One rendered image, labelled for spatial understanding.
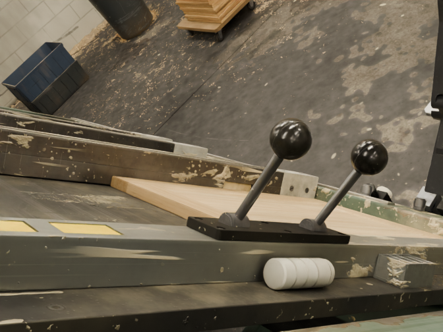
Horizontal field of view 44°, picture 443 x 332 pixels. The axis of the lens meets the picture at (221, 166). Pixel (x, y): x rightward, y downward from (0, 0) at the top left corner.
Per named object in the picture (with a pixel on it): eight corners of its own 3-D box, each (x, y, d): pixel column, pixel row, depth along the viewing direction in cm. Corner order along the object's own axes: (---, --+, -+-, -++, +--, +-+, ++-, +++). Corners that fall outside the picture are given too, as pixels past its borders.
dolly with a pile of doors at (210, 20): (265, 1, 440) (242, -42, 417) (223, 44, 427) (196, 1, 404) (222, 0, 488) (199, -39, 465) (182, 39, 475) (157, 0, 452)
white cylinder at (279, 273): (281, 294, 50) (334, 291, 55) (288, 263, 50) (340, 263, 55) (259, 283, 52) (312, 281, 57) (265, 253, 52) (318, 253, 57)
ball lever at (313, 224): (327, 248, 61) (402, 157, 55) (305, 248, 59) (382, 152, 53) (308, 224, 63) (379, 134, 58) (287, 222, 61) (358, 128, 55)
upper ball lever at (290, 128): (252, 246, 53) (328, 138, 48) (223, 246, 51) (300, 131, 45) (233, 219, 56) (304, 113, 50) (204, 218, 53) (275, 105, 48)
